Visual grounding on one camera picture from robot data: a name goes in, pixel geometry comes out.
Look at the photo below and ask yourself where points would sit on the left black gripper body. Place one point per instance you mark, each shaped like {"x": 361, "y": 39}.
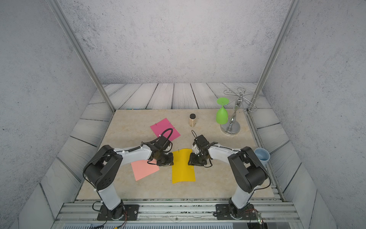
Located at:
{"x": 165, "y": 159}

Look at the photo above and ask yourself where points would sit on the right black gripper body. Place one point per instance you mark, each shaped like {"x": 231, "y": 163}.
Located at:
{"x": 197, "y": 160}

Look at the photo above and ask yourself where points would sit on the yellow paper sheet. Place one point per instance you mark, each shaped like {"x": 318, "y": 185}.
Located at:
{"x": 181, "y": 171}

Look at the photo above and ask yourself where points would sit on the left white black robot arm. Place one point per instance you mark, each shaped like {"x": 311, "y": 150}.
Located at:
{"x": 102, "y": 169}

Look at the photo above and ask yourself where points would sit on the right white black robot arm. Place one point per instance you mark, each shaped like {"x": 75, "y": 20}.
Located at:
{"x": 248, "y": 171}

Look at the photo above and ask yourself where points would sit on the salmon pink paper sheet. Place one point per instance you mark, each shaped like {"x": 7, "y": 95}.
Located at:
{"x": 144, "y": 168}

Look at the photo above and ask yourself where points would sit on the magenta paper sheet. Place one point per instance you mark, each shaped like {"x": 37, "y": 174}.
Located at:
{"x": 163, "y": 125}

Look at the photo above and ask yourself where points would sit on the small black-capped bottle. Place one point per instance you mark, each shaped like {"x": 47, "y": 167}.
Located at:
{"x": 192, "y": 120}

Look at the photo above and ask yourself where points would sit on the chrome glass holder stand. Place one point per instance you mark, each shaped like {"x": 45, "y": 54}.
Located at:
{"x": 242, "y": 104}

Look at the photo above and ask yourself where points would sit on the green plastic wine glass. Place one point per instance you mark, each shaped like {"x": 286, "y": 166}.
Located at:
{"x": 222, "y": 114}

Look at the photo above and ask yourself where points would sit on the light blue cup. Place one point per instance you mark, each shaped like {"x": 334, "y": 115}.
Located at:
{"x": 263, "y": 155}

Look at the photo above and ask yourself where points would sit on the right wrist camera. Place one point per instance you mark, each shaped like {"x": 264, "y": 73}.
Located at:
{"x": 195, "y": 149}

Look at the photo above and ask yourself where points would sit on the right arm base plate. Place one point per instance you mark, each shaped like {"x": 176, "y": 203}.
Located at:
{"x": 230, "y": 211}

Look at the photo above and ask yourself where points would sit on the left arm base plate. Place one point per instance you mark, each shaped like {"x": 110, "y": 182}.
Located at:
{"x": 120, "y": 213}

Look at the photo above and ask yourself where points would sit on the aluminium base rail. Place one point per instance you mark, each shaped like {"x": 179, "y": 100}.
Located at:
{"x": 263, "y": 213}

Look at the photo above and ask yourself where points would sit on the right aluminium frame post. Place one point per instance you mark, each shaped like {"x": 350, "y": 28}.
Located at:
{"x": 274, "y": 53}

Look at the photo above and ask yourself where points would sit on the aluminium frame post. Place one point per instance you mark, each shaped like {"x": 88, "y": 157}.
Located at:
{"x": 63, "y": 22}
{"x": 274, "y": 53}

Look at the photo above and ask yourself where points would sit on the left aluminium frame post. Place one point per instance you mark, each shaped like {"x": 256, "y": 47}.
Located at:
{"x": 63, "y": 22}

